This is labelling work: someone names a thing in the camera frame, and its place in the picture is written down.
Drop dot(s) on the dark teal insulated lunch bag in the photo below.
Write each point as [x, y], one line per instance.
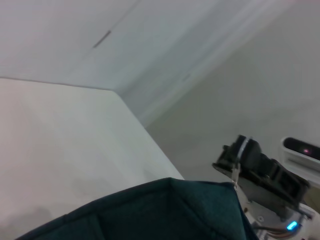
[150, 212]

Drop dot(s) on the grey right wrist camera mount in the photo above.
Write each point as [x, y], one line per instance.
[265, 215]

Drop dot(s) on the white camera with dark lens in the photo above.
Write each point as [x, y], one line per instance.
[300, 155]

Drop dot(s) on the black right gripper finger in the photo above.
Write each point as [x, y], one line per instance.
[226, 160]
[270, 180]

